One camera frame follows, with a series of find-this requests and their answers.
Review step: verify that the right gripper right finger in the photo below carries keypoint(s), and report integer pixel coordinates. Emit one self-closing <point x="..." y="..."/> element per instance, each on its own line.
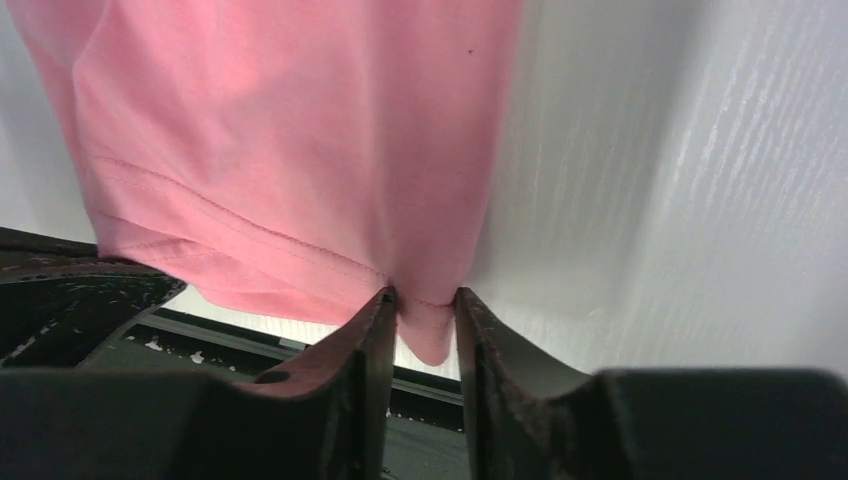
<point x="529" y="416"/>

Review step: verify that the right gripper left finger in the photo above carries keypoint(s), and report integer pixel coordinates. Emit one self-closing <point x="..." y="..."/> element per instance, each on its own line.
<point x="318" y="415"/>

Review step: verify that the pink t-shirt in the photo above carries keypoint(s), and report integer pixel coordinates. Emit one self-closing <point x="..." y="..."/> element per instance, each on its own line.
<point x="285" y="158"/>

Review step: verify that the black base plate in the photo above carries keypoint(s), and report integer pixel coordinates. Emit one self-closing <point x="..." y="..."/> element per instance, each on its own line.
<point x="65" y="307"/>

